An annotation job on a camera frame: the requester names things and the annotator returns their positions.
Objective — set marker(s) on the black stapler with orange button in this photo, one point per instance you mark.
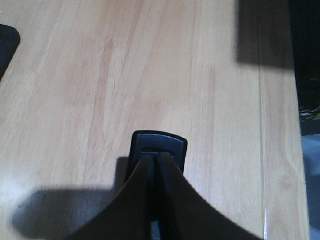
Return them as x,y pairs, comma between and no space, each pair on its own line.
152,143

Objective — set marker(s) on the black computer monitor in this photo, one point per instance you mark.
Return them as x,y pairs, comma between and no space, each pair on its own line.
9,42

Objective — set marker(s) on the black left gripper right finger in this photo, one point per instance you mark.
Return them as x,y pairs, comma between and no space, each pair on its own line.
184,215

